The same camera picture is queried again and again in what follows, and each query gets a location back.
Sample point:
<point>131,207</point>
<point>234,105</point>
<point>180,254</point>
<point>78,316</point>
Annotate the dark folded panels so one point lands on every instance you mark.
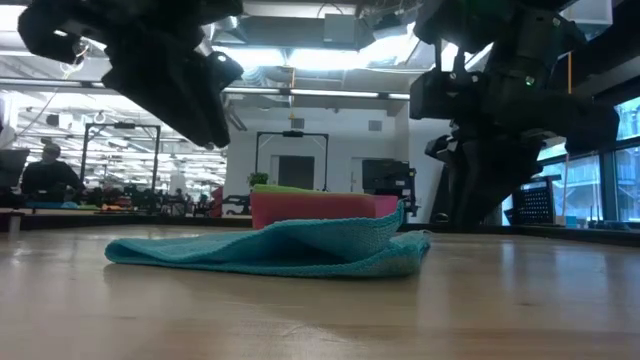
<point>439,190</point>

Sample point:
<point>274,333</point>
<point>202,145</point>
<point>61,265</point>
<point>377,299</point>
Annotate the black aluminium table frame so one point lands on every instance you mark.
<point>550,232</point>

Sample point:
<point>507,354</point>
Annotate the green microfiber towel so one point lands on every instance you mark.
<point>280,189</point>

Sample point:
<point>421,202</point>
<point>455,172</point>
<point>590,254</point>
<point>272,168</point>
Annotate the black background rig frame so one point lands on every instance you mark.
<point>85,150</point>
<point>326,160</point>

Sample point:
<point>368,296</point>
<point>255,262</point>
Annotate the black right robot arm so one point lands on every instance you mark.
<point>525,25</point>

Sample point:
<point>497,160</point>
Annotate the person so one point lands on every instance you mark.
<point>50,177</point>

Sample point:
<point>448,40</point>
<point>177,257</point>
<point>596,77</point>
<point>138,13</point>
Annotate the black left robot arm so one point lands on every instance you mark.
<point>125,20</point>

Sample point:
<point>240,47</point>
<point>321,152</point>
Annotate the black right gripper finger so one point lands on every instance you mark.
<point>439,147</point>
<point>480,185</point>

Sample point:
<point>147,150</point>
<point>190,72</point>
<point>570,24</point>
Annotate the small black dome object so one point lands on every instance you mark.
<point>440,218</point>

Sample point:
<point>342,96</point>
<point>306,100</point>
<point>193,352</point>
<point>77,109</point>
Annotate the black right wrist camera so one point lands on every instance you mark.
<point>435,95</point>

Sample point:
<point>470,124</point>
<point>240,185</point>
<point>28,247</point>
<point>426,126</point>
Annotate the red plastic basket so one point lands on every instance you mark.
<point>310,207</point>

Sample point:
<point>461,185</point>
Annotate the black background monitor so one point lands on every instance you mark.
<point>12,167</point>

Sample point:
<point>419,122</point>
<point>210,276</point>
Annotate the blue microfiber towel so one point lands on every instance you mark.
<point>300,250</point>

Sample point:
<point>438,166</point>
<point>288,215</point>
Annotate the black equipment cart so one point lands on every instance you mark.
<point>385,175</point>

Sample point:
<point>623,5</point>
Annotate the black perforated rack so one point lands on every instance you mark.
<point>537,202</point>

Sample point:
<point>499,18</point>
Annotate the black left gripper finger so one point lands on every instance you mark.
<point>205,125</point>

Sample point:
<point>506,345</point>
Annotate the green background plant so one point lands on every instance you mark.
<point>257,178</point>

